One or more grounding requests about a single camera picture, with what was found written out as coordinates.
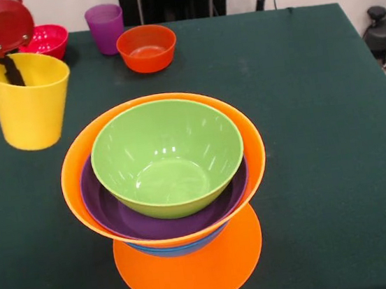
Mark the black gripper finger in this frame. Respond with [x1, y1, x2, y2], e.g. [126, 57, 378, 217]
[0, 52, 27, 90]

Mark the yellow cup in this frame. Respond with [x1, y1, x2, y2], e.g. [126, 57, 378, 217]
[0, 46, 80, 155]

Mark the green bowl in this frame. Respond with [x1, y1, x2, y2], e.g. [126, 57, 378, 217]
[85, 90, 252, 229]

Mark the wide purple bowl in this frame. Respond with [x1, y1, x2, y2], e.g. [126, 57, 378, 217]
[76, 134, 257, 250]

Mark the opaque blue bowl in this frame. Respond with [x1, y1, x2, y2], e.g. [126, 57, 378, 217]
[124, 220, 234, 264]

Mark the large orange bowl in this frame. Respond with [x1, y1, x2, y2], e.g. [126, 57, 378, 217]
[108, 202, 269, 289]
[51, 81, 277, 261]

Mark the pink bowl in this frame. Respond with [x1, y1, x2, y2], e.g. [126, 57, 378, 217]
[15, 21, 73, 66]

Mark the purple cup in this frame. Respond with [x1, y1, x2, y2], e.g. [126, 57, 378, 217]
[83, 2, 128, 58]

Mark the small red-orange bowl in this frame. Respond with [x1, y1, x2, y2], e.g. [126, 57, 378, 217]
[114, 21, 181, 77]

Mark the dark green tablecloth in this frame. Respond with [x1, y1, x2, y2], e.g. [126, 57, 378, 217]
[0, 0, 386, 289]

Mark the grey pedestal foot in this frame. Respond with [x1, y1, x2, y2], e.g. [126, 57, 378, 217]
[358, 4, 386, 59]

